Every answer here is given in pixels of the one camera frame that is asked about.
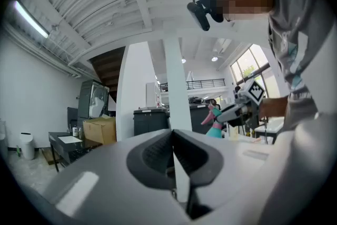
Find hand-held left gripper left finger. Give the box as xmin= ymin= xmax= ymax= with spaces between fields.
xmin=34 ymin=128 xmax=197 ymax=225

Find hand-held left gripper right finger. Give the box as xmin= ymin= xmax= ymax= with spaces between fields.
xmin=173 ymin=128 xmax=277 ymax=221

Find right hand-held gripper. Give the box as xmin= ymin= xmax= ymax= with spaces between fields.
xmin=217 ymin=79 xmax=265 ymax=131

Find teal and pink spray bottle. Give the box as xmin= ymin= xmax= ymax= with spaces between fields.
xmin=201 ymin=103 xmax=225 ymax=139

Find person's right forearm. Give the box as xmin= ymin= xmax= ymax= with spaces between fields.
xmin=259 ymin=96 xmax=290 ymax=119

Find dark grey cabinet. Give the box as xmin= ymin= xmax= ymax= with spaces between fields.
xmin=189 ymin=103 xmax=212 ymax=135

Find black balcony railing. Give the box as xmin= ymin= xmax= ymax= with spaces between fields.
xmin=158 ymin=78 xmax=226 ymax=93

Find black marble counter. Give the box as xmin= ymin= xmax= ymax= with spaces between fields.
xmin=48 ymin=131 xmax=104 ymax=172

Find white side table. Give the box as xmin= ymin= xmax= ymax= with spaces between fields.
xmin=253 ymin=116 xmax=285 ymax=144

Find brown cardboard box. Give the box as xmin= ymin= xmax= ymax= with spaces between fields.
xmin=82 ymin=116 xmax=117 ymax=145

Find large framed window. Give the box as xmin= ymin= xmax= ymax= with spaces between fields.
xmin=230 ymin=44 xmax=280 ymax=99

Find white rectangular basin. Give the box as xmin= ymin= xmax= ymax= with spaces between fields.
xmin=57 ymin=135 xmax=83 ymax=144

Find narrow white pillar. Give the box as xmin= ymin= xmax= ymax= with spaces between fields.
xmin=162 ymin=37 xmax=193 ymax=133

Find wooden pallet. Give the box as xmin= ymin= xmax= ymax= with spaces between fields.
xmin=41 ymin=147 xmax=58 ymax=166

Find dark upright panel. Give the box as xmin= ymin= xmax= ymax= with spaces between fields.
xmin=66 ymin=106 xmax=80 ymax=128

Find dark grey wheeled bin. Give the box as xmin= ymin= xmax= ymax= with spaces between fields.
xmin=133 ymin=106 xmax=171 ymax=136

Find white tall cabinet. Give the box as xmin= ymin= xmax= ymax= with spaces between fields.
xmin=145 ymin=82 xmax=162 ymax=109

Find grey plastic-wrapped appliance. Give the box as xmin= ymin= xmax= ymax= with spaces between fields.
xmin=77 ymin=79 xmax=110 ymax=120

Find white trash bin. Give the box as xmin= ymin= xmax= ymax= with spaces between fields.
xmin=20 ymin=132 xmax=35 ymax=161

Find wide white pillar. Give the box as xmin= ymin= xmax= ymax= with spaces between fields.
xmin=115 ymin=41 xmax=164 ymax=142

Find grey printed t-shirt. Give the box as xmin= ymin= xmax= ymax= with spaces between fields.
xmin=262 ymin=0 xmax=337 ymax=135

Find brown wooden staircase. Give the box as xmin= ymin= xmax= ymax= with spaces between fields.
xmin=88 ymin=46 xmax=126 ymax=100

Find white ceiling pipes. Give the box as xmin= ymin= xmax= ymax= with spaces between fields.
xmin=4 ymin=21 xmax=83 ymax=79

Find ceiling tube light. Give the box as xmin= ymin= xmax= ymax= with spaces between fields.
xmin=14 ymin=0 xmax=50 ymax=39

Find black head-mounted camera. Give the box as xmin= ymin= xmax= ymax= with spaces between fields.
xmin=187 ymin=2 xmax=211 ymax=32

